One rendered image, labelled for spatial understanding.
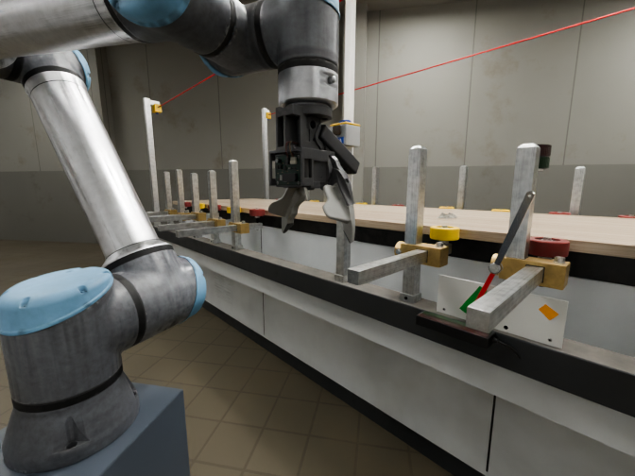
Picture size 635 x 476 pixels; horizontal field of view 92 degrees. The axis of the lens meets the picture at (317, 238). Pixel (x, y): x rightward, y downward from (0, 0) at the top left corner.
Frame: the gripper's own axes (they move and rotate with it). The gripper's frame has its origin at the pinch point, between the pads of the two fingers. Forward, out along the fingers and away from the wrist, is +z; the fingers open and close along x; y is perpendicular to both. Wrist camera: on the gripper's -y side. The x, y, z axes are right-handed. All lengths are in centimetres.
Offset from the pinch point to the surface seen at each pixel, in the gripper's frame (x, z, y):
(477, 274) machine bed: 11, 18, -62
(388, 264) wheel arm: 1.8, 8.7, -22.0
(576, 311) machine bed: 34, 22, -60
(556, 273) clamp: 30.3, 8.4, -37.5
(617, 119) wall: 50, -91, -504
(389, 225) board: -18, 5, -59
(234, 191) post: -100, -6, -51
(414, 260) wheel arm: 2.8, 9.5, -33.2
